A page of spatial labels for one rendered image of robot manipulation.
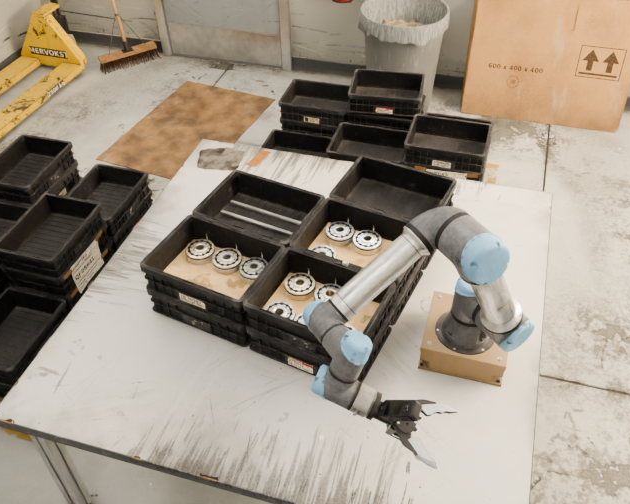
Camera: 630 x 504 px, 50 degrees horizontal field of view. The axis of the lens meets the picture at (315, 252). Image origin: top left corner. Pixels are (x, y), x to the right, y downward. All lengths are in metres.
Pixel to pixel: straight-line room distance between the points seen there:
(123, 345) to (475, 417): 1.17
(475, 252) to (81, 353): 1.38
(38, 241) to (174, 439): 1.42
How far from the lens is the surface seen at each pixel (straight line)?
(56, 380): 2.35
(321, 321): 1.66
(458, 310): 2.07
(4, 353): 3.11
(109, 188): 3.61
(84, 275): 3.14
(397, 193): 2.65
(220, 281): 2.31
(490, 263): 1.62
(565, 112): 4.80
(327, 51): 5.18
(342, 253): 2.37
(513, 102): 4.78
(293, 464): 2.01
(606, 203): 4.21
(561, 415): 3.08
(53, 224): 3.29
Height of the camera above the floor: 2.44
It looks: 43 degrees down
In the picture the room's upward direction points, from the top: 2 degrees counter-clockwise
